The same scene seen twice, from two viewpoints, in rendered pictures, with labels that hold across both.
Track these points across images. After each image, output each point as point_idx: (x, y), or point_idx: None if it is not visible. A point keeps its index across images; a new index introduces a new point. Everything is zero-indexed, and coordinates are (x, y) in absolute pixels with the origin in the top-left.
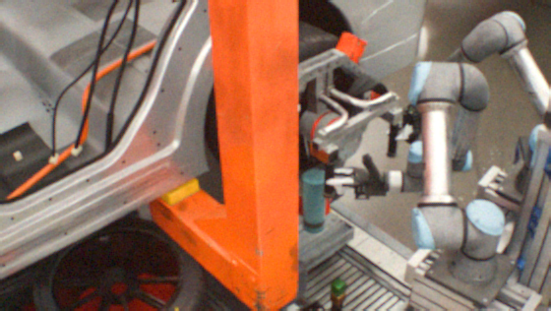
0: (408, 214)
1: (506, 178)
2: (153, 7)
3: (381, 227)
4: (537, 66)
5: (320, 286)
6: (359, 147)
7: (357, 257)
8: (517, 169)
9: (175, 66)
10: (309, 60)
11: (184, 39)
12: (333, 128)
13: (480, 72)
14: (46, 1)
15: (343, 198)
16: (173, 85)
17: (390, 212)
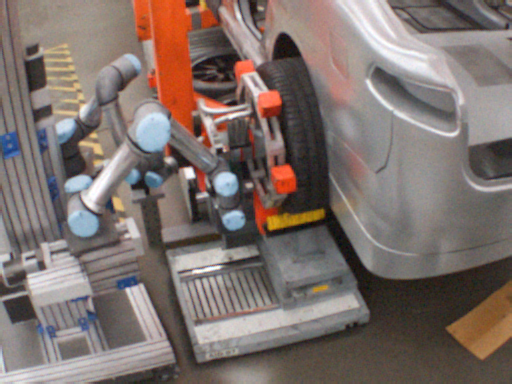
0: (305, 381)
1: (111, 218)
2: (451, 67)
3: (301, 354)
4: (112, 162)
5: (249, 280)
6: (435, 377)
7: (261, 308)
8: (112, 230)
9: (267, 23)
10: (259, 80)
11: (268, 11)
12: (199, 102)
13: (101, 77)
14: (497, 40)
15: (361, 342)
16: (267, 34)
17: (318, 369)
